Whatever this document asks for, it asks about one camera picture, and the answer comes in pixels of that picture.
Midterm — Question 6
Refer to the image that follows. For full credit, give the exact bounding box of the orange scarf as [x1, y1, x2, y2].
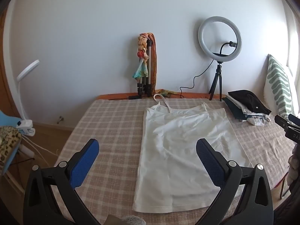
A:
[148, 33, 174, 98]

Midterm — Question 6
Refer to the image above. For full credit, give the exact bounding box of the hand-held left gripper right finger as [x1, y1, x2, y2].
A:
[196, 138, 274, 225]

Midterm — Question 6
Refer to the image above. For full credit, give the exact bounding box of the white clip desk lamp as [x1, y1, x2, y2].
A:
[16, 60, 40, 136]

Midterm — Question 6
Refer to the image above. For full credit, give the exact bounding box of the black power cable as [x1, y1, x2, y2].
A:
[179, 60, 214, 99]

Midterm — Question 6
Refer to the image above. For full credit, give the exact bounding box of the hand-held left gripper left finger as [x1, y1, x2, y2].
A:
[23, 139, 100, 225]

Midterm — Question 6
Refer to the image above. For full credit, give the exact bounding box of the green patterned pillow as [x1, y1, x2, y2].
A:
[264, 54, 297, 120]

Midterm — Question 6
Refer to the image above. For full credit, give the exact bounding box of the leopard print cloth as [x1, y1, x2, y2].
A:
[0, 127, 23, 167]

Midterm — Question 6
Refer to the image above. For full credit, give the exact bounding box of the grey knit cloth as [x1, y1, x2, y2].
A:
[121, 215, 146, 225]

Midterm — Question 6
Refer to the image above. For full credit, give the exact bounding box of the white ring light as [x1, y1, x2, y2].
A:
[198, 16, 242, 64]

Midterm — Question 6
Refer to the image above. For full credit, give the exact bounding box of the dark teal folded garment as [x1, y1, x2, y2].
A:
[223, 97, 245, 122]

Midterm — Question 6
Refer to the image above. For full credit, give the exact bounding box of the wooden door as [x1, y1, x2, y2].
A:
[0, 12, 19, 118]

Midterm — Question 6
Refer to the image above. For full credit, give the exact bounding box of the black mini tripod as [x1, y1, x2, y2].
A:
[208, 61, 223, 102]

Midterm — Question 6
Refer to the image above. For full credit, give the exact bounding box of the silver folded tripod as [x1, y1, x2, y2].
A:
[136, 40, 154, 98]

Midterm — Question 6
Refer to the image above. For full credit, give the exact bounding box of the stack of folded clothes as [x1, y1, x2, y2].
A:
[227, 89, 272, 116]

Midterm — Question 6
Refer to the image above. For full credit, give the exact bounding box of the white camisole top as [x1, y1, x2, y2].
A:
[132, 94, 252, 214]

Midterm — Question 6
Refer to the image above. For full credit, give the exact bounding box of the light blue chair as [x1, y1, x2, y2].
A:
[0, 111, 24, 176]

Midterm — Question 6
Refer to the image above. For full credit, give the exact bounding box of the colourful knotted scarf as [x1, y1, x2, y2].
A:
[132, 33, 150, 79]

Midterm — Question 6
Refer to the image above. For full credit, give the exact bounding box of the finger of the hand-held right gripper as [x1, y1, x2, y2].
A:
[274, 114, 300, 143]

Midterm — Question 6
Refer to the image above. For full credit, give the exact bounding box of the white folded garment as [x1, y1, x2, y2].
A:
[241, 109, 270, 125]

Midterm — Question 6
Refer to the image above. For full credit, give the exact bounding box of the white power strip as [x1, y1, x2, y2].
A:
[20, 144, 35, 156]

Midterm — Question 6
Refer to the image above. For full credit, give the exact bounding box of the plaid bed blanket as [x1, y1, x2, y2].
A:
[50, 97, 300, 225]

